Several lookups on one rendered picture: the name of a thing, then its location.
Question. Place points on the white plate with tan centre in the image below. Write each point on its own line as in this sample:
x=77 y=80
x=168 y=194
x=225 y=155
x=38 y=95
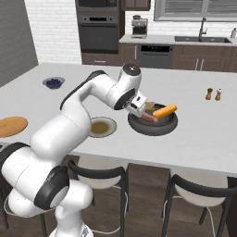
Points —
x=103 y=127

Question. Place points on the brown white-topped salt shaker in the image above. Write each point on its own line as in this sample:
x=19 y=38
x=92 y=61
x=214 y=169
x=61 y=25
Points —
x=218 y=94

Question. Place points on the black microwave oven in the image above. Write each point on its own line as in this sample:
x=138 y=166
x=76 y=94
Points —
x=97 y=4

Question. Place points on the brown pepper shaker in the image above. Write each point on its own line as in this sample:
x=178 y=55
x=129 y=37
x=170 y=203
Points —
x=209 y=94

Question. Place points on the dark grey bowl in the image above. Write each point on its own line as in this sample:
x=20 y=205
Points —
x=154 y=127

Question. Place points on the dark sink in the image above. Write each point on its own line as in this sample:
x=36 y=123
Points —
x=191 y=39

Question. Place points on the bowl of blueberries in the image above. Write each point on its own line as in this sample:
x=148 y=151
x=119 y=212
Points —
x=53 y=82

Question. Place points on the dark tap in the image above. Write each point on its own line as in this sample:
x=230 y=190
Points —
x=202 y=29

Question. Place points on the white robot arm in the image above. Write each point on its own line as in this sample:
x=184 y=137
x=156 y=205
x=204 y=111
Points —
x=58 y=135

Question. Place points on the brown base cupboards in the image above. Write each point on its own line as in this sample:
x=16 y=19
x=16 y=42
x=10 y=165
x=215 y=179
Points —
x=203 y=58

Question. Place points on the black and white stool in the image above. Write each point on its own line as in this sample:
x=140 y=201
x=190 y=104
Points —
x=102 y=179
x=200 y=193
x=3 y=213

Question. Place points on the round wooden board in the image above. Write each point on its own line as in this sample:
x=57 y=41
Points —
x=11 y=126

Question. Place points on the black dishwasher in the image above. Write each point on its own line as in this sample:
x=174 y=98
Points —
x=154 y=57

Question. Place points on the orange hot dog bun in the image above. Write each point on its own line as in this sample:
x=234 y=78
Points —
x=165 y=111

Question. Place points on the reddish brown sausage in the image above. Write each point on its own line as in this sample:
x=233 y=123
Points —
x=149 y=118

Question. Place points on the silver coffee machine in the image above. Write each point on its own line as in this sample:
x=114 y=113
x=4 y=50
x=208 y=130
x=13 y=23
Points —
x=139 y=27

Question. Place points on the black wall oven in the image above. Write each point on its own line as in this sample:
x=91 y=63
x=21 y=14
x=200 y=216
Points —
x=98 y=34

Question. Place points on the brown wall cupboard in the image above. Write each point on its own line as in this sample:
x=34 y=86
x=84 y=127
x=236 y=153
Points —
x=135 y=4

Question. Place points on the white soap dispenser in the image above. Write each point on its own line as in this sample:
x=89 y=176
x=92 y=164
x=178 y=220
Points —
x=234 y=33

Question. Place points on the window with grey blinds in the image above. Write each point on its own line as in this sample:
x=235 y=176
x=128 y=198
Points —
x=197 y=9

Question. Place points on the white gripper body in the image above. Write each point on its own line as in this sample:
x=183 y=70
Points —
x=136 y=110

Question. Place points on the pale round bun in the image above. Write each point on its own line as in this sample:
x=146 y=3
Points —
x=150 y=106

